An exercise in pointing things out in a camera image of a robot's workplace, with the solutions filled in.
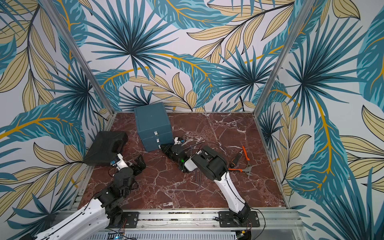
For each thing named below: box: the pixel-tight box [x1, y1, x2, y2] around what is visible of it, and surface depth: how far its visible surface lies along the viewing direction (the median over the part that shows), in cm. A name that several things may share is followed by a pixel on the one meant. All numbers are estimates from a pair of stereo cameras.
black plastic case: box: [83, 131, 129, 167], surface depth 95 cm
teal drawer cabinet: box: [134, 102, 174, 153], surface depth 89 cm
